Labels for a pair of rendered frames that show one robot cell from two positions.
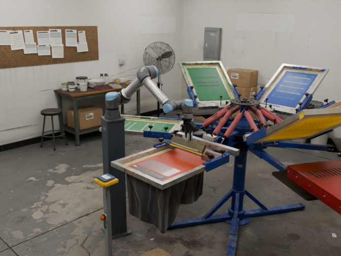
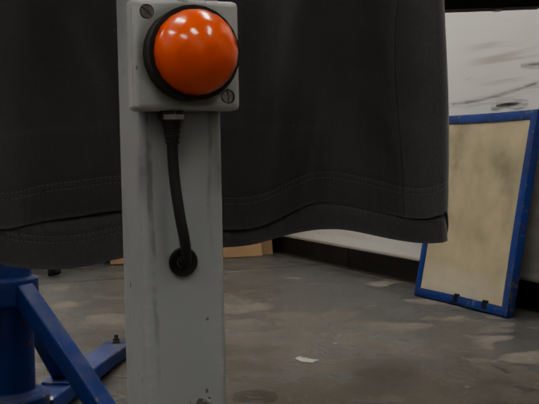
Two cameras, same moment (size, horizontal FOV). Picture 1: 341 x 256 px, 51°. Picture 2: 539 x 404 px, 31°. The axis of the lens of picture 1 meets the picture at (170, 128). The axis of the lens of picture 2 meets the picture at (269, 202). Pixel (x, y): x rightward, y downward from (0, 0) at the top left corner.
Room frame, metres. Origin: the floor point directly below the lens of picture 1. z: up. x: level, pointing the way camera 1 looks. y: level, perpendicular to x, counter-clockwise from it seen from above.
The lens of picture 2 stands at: (2.20, 0.87, 0.61)
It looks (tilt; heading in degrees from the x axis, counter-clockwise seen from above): 3 degrees down; 294
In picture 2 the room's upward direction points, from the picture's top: 1 degrees counter-clockwise
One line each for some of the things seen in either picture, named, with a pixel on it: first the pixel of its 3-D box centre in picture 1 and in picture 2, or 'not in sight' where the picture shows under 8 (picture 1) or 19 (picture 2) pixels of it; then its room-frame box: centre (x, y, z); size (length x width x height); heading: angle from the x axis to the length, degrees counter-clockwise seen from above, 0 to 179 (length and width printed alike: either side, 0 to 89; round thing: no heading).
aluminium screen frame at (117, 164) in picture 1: (171, 160); not in sight; (2.75, -0.01, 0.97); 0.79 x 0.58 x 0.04; 136
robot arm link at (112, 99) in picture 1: (112, 99); not in sight; (3.23, 0.53, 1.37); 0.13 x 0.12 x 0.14; 146
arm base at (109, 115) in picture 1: (112, 112); not in sight; (3.23, 0.54, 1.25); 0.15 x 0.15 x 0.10
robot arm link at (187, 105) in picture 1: (188, 106); not in sight; (2.93, -0.14, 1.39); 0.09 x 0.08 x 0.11; 56
